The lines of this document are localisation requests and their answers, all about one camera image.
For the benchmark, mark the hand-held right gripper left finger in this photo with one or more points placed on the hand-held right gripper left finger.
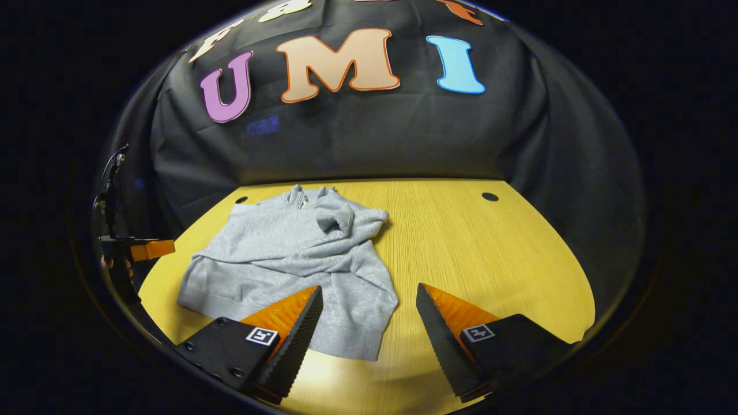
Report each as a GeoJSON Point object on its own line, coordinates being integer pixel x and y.
{"type": "Point", "coordinates": [294, 349]}

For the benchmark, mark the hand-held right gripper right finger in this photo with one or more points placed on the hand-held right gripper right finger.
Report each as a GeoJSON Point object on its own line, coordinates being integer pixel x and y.
{"type": "Point", "coordinates": [444, 351]}

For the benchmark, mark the black backdrop cloth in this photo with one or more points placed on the black backdrop cloth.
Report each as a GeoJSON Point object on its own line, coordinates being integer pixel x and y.
{"type": "Point", "coordinates": [375, 138]}

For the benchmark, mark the grey zip-neck sweatshirt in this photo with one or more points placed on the grey zip-neck sweatshirt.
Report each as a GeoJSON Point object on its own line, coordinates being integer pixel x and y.
{"type": "Point", "coordinates": [288, 248]}

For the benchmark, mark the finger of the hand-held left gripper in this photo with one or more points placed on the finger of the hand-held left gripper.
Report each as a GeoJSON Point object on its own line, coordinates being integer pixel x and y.
{"type": "Point", "coordinates": [153, 249]}

